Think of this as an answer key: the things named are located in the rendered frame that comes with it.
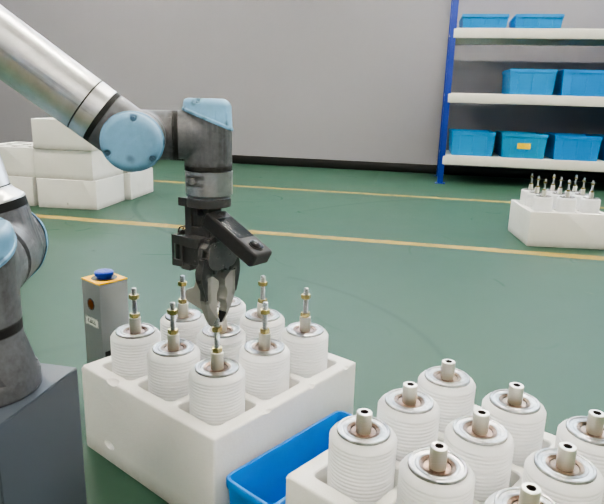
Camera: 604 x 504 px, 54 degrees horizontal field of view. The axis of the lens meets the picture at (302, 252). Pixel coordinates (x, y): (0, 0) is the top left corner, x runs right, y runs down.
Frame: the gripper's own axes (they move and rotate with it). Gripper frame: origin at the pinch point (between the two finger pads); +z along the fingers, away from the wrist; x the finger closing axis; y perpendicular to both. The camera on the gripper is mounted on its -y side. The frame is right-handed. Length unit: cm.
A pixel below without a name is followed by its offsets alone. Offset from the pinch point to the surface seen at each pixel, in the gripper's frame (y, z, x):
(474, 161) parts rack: 95, 14, -452
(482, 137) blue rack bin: 92, -7, -458
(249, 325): 9.4, 10.1, -20.1
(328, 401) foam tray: -9.6, 21.8, -21.0
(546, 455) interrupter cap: -52, 9, -5
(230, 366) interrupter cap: -1.1, 9.2, -1.4
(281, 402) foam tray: -7.8, 16.5, -7.4
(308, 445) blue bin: -11.4, 25.8, -11.1
